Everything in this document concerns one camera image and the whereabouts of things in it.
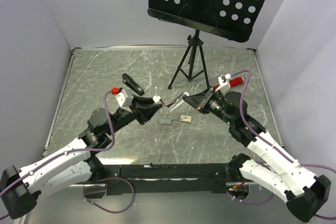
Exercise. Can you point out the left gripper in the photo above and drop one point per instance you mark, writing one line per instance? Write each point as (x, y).
(144, 108)

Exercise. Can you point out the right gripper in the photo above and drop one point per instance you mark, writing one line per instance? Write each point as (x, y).
(198, 100)

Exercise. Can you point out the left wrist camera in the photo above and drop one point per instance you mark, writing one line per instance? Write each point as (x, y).
(123, 97)

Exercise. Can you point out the black tripod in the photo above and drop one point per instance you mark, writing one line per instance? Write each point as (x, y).
(194, 44)

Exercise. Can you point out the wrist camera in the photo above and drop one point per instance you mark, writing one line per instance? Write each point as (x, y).
(123, 97)
(223, 82)

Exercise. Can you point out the black stapler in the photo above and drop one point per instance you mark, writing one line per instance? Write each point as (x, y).
(130, 83)

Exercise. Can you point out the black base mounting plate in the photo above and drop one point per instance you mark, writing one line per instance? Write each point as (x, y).
(171, 178)

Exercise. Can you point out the white staple box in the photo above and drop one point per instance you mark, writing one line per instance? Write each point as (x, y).
(185, 118)

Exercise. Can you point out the red glitter tube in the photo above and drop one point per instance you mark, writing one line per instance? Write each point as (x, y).
(234, 82)

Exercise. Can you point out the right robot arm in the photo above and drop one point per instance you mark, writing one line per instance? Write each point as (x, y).
(303, 192)

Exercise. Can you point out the aluminium rail frame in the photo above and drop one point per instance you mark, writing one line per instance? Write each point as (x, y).
(98, 187)

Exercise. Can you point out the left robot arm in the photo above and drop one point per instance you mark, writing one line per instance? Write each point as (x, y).
(22, 189)

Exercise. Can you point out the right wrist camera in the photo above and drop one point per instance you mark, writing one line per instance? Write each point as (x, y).
(223, 82)

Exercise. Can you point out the white stapler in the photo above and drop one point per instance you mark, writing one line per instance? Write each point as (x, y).
(171, 105)

